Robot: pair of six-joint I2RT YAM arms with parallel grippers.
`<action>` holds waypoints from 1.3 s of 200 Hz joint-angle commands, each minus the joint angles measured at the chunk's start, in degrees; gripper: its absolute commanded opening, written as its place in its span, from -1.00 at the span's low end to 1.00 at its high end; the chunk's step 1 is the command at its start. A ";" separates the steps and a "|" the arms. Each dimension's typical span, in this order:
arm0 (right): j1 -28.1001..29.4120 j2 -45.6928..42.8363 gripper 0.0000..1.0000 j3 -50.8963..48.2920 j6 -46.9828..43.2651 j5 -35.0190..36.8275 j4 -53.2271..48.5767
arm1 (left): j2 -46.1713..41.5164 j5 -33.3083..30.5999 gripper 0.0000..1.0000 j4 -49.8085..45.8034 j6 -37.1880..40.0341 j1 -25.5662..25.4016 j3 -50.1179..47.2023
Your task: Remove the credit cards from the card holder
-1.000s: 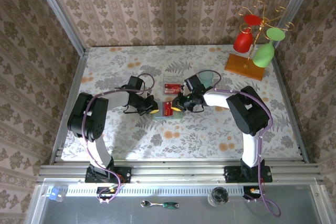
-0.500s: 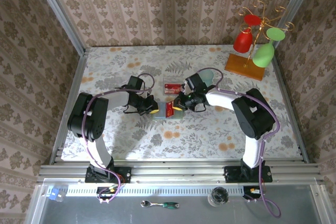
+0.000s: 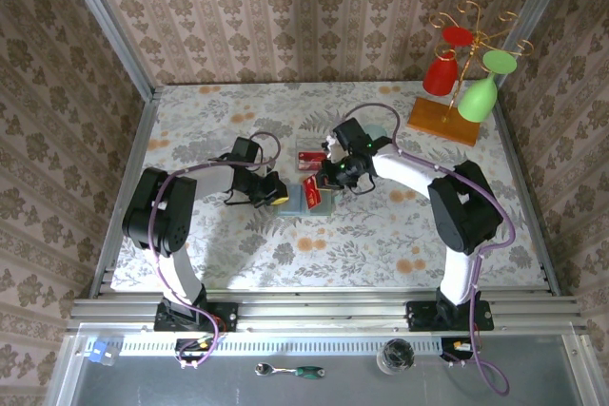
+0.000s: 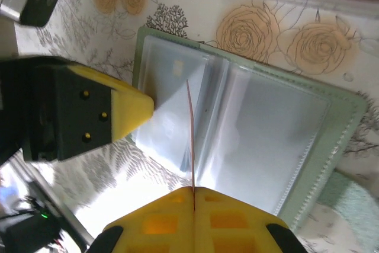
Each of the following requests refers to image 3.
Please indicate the blue white plastic connector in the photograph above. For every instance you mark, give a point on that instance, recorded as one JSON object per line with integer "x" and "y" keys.
{"x": 97, "y": 351}

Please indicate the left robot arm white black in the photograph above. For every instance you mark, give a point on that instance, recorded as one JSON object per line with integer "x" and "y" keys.
{"x": 211, "y": 182}

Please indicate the aluminium frame beam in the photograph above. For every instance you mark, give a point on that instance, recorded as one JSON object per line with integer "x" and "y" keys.
{"x": 323, "y": 313}

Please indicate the aluminium side rail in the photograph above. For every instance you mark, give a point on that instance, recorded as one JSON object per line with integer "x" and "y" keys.
{"x": 526, "y": 201}
{"x": 140, "y": 140}

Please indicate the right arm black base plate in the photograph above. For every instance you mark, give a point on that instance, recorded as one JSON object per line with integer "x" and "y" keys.
{"x": 485, "y": 315}

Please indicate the grey metal shelf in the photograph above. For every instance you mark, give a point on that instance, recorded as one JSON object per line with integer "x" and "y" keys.
{"x": 342, "y": 392}

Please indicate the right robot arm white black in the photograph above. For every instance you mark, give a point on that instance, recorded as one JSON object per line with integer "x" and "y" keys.
{"x": 404, "y": 170}

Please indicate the pale teal plastic glass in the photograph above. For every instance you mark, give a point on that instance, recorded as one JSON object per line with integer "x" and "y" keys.
{"x": 378, "y": 130}

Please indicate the green card holder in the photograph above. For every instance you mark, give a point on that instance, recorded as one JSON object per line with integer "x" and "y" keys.
{"x": 292, "y": 204}

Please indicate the green wine glass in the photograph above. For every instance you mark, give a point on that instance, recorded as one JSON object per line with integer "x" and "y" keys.
{"x": 476, "y": 102}

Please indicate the red wine glass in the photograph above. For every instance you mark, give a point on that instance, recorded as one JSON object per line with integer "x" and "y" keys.
{"x": 440, "y": 75}

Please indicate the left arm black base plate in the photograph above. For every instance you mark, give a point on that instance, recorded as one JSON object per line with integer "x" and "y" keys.
{"x": 228, "y": 315}

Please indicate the clear glass jar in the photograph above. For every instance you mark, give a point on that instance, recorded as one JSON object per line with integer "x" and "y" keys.
{"x": 395, "y": 356}

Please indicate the clear acrylic tray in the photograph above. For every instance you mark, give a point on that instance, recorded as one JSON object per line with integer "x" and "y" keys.
{"x": 309, "y": 143}

